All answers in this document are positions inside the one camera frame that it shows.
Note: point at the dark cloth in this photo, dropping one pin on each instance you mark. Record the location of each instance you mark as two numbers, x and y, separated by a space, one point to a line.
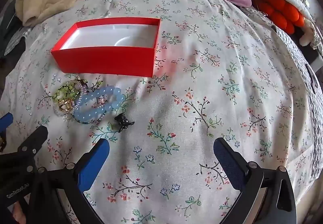
10 22

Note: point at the orange plush toy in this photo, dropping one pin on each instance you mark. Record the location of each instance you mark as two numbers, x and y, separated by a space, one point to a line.
277 12

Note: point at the floral bedsheet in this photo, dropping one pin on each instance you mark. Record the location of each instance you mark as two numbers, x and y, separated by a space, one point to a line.
201 75

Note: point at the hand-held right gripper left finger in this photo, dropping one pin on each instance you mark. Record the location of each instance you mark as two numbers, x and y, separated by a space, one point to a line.
92 161

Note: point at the red cardboard box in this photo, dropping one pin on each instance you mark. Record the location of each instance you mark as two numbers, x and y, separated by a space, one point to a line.
106 61

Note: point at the grey checked cloth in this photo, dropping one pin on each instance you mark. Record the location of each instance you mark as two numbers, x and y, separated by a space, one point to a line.
15 39

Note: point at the person's left hand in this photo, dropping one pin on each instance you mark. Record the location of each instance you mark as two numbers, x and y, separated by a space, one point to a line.
19 214

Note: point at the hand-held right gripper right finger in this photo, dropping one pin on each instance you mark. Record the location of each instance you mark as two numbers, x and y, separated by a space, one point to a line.
225 161

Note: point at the black hair claw clip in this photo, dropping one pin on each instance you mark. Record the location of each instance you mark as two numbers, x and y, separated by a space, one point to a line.
122 121

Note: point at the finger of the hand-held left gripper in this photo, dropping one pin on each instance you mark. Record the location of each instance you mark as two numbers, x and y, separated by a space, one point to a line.
5 120
35 139

